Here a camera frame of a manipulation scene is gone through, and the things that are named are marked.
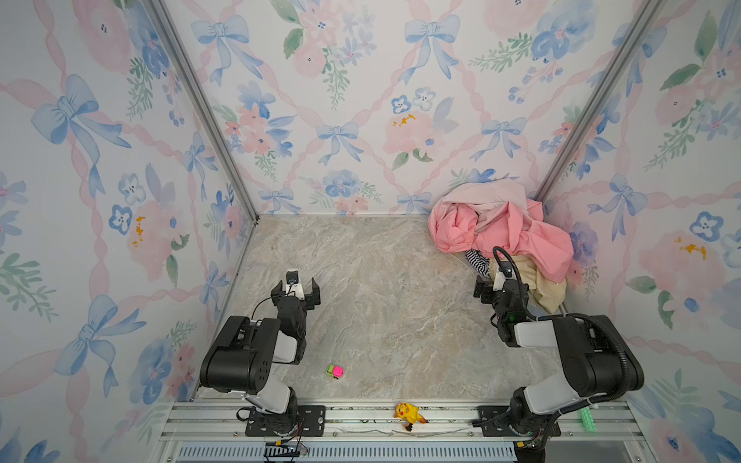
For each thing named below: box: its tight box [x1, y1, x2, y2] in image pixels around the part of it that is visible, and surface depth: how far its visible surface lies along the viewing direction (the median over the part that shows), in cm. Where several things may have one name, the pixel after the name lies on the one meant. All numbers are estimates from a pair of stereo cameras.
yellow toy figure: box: [393, 402, 429, 432], surface depth 74 cm
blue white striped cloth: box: [465, 248, 491, 278], surface depth 106 cm
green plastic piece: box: [580, 406, 597, 434], surface depth 75 cm
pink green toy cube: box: [326, 364, 345, 380], surface depth 82 cm
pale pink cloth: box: [442, 179, 529, 224], surface depth 111 cm
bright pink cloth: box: [428, 197, 575, 283], surface depth 98 cm
